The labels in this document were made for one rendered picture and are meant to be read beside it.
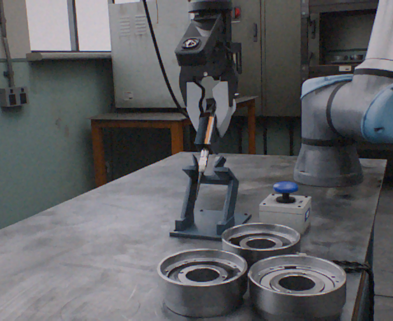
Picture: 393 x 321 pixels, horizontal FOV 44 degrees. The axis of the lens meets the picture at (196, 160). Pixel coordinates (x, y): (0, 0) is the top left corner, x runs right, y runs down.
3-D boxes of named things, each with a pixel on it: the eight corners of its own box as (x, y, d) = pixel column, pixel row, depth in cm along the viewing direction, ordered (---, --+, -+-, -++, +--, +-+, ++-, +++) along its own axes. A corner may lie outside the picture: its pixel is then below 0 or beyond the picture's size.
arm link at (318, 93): (330, 130, 118) (332, 72, 115) (373, 137, 106) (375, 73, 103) (290, 135, 113) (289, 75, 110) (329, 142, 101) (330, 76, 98)
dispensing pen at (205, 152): (182, 194, 75) (202, 97, 81) (192, 203, 78) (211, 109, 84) (195, 195, 74) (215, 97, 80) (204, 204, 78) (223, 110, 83)
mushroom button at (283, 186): (295, 216, 78) (295, 186, 77) (270, 214, 80) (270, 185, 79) (300, 209, 82) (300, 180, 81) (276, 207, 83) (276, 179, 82)
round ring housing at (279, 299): (358, 330, 50) (359, 293, 49) (254, 334, 50) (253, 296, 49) (332, 285, 60) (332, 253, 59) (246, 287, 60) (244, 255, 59)
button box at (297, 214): (303, 235, 77) (303, 206, 76) (259, 232, 79) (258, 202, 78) (313, 220, 84) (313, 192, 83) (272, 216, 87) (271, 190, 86)
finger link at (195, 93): (213, 133, 86) (217, 79, 84) (200, 138, 80) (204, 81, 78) (197, 130, 87) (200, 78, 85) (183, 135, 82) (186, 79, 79)
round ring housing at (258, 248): (209, 272, 65) (209, 243, 64) (239, 245, 74) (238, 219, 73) (288, 286, 60) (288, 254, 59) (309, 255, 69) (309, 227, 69)
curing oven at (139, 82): (206, 113, 281) (201, -5, 269) (114, 113, 305) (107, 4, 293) (239, 103, 337) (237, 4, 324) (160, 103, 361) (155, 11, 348)
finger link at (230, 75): (242, 104, 78) (234, 48, 77) (239, 106, 77) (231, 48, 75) (214, 108, 80) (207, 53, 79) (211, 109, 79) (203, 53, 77)
